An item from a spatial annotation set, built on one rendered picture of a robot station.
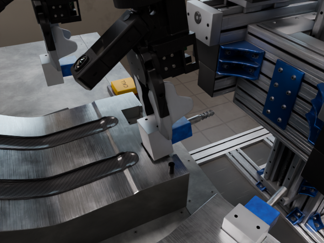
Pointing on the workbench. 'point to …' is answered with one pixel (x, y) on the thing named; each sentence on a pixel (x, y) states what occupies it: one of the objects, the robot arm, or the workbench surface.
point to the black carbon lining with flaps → (65, 184)
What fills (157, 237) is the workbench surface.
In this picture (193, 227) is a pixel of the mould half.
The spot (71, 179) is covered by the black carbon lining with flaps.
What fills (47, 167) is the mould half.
